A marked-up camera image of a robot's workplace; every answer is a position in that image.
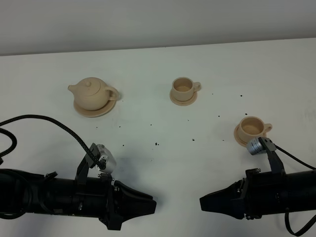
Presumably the beige cup saucer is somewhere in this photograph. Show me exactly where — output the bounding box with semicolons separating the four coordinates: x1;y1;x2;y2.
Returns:
169;90;198;106
234;124;267;147

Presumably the near beige teacup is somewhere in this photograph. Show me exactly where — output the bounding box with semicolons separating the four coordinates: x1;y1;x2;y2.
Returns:
237;117;273;144

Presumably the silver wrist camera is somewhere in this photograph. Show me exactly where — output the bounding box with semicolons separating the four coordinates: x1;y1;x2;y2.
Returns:
246;137;276;155
96;144;117;174

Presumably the far beige teacup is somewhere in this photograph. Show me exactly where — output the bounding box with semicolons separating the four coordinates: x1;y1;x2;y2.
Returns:
171;77;201;101

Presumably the beige teapot saucer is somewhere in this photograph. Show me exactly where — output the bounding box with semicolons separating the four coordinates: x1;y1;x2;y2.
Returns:
73;101;116;118

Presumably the beige ceramic teapot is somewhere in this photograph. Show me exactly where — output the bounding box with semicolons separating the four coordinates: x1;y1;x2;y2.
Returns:
68;77;119;111

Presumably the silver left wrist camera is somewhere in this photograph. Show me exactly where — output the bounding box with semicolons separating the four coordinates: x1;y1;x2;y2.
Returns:
96;144;117;174

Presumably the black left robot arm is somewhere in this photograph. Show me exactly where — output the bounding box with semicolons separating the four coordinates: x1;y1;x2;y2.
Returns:
0;169;157;231

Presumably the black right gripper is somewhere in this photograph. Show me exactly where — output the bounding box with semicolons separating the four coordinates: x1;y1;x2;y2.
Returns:
199;169;286;219

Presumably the beige teacup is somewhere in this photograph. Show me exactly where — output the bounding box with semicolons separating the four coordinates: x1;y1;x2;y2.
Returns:
237;117;273;144
171;77;201;101

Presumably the far beige cup saucer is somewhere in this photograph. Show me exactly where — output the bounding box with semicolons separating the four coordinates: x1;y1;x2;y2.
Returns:
169;90;198;106

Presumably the near beige cup saucer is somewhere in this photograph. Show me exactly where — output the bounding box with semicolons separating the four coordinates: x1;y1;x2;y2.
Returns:
234;124;267;147

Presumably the black right camera cable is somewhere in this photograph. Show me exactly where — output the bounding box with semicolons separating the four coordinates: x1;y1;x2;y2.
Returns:
274;145;316;236

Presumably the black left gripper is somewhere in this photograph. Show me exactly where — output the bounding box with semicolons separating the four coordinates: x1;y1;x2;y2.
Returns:
73;178;157;231

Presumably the black braided left cable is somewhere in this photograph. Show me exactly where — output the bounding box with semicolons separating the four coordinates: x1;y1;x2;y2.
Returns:
0;114;105;169

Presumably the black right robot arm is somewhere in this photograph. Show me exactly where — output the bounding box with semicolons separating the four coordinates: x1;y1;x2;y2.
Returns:
199;169;316;219

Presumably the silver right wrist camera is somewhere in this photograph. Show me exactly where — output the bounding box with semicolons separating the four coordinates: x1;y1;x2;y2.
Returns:
246;137;276;155

